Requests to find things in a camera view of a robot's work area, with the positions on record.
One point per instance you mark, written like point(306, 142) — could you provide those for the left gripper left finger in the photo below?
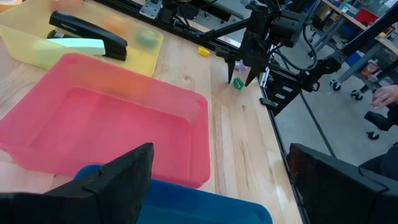
point(93, 202)

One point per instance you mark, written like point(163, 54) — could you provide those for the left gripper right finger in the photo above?
point(335, 199)

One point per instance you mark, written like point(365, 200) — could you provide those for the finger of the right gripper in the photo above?
point(252, 73)
point(230, 70)

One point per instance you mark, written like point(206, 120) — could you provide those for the green staple remover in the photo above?
point(238, 84)

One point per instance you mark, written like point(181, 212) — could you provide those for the yellow staple remover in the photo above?
point(203, 51)

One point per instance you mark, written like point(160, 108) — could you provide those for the teal tape roll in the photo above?
point(146, 38)

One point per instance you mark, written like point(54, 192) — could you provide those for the black stapler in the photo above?
point(93, 34)

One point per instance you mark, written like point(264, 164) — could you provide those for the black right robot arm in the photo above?
point(325, 67)

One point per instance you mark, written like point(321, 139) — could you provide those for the person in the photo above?
point(388, 165)

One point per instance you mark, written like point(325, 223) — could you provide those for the pink translucent plastic bin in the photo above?
point(109, 124)

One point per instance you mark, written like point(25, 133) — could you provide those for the black office chair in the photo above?
point(377, 119)

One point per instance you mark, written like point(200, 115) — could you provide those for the yellow translucent plastic bin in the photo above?
point(140, 62)

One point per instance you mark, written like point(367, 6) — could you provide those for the blue plastic bin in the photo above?
point(202, 208)

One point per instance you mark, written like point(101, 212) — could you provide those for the red storage bin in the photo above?
point(367, 16)

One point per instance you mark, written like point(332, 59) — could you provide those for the person's hand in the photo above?
point(385, 96)

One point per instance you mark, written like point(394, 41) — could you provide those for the wooden workbench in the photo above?
point(384, 42)

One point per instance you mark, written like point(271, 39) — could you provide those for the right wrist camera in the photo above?
point(287, 28)

